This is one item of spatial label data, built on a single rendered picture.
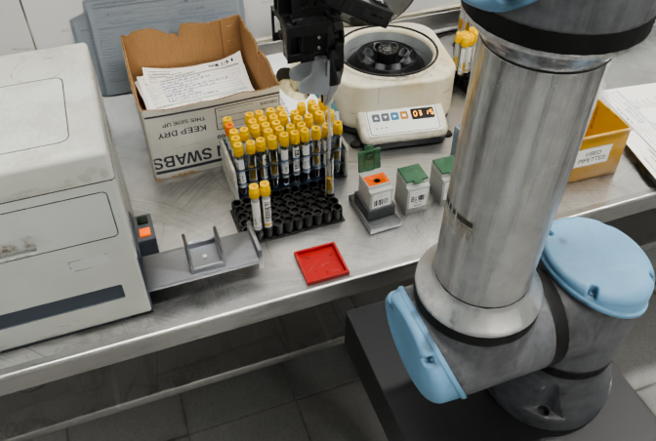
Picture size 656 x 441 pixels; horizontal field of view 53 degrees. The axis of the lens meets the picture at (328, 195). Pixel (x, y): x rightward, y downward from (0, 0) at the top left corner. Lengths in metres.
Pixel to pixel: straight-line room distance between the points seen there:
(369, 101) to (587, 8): 0.88
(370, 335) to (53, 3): 0.90
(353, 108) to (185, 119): 0.31
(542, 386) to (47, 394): 1.23
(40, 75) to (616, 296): 0.74
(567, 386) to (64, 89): 0.70
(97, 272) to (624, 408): 0.68
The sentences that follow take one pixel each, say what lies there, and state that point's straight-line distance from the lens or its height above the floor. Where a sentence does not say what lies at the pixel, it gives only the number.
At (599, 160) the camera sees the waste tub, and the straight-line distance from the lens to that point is 1.25.
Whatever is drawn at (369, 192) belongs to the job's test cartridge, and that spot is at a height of 0.94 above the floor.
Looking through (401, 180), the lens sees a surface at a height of 0.93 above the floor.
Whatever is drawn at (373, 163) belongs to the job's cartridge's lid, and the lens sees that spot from 1.08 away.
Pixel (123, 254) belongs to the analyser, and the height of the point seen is 1.01.
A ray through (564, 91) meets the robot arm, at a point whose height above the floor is 1.42.
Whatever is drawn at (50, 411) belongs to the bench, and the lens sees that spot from 1.70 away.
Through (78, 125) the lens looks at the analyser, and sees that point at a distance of 0.85.
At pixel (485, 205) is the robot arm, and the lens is 0.49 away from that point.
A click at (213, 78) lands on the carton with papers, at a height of 0.94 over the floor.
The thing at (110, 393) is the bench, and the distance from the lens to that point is 1.68.
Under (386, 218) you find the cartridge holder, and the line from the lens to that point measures 1.09.
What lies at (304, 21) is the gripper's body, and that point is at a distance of 0.89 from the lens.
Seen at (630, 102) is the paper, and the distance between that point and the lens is 1.48.
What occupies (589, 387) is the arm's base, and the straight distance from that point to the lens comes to 0.80.
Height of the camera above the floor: 1.64
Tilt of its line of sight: 42 degrees down
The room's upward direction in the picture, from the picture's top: straight up
